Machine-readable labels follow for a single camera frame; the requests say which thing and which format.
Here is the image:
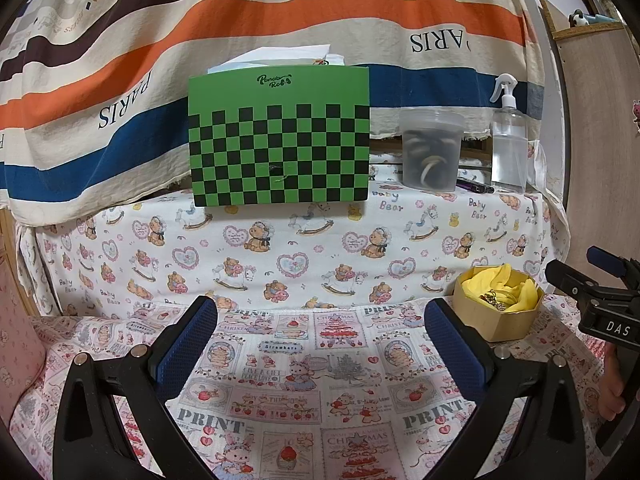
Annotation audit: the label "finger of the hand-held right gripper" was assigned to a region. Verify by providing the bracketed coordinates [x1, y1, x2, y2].
[544, 258, 598, 305]
[586, 245, 640, 292]

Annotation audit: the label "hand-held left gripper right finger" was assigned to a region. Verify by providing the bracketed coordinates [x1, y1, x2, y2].
[424, 297, 587, 480]

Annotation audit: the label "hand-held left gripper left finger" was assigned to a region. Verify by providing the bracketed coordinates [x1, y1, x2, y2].
[52, 295, 219, 480]

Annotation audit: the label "gold cardboard box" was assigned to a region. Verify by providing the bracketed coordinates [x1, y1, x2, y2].
[452, 266, 546, 343]

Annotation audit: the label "silver chain necklace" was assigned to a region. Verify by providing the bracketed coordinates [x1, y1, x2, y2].
[477, 290, 521, 312]

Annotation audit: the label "person's right hand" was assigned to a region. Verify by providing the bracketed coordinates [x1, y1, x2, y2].
[599, 345, 626, 423]

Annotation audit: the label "yellow cloth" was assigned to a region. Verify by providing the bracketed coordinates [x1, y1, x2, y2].
[460, 263, 542, 314]

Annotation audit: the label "black pen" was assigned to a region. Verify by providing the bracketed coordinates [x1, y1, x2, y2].
[456, 176, 496, 194]

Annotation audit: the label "strawberry print cloth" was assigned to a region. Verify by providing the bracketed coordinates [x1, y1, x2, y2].
[10, 295, 640, 480]

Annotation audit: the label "clear spray bottle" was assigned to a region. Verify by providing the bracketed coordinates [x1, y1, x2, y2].
[490, 73, 529, 194]

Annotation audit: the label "pink cushion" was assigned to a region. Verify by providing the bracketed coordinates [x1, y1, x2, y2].
[0, 255, 48, 406]

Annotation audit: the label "bear print cloth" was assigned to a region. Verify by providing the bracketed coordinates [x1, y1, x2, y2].
[15, 152, 571, 317]

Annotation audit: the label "clear plastic container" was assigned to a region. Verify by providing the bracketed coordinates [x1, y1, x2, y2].
[398, 107, 465, 193]

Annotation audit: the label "green checkered box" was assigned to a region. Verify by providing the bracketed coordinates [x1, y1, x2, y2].
[187, 66, 372, 208]

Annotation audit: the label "white papers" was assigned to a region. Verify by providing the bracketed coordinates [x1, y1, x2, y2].
[207, 44, 347, 73]

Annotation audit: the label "striped cloth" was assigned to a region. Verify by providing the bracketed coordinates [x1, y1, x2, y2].
[0, 0, 546, 211]

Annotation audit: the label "wooden frame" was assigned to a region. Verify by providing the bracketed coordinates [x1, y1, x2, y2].
[0, 205, 31, 311]

